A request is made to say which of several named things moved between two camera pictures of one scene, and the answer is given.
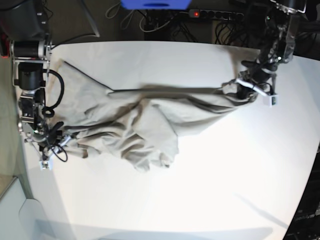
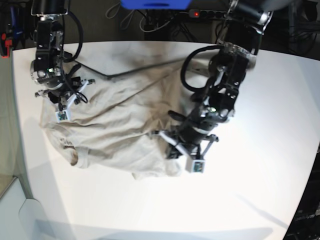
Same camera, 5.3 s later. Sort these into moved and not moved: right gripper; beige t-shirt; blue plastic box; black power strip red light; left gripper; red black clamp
Moved: beige t-shirt; left gripper; right gripper
Not moved: red black clamp; blue plastic box; black power strip red light
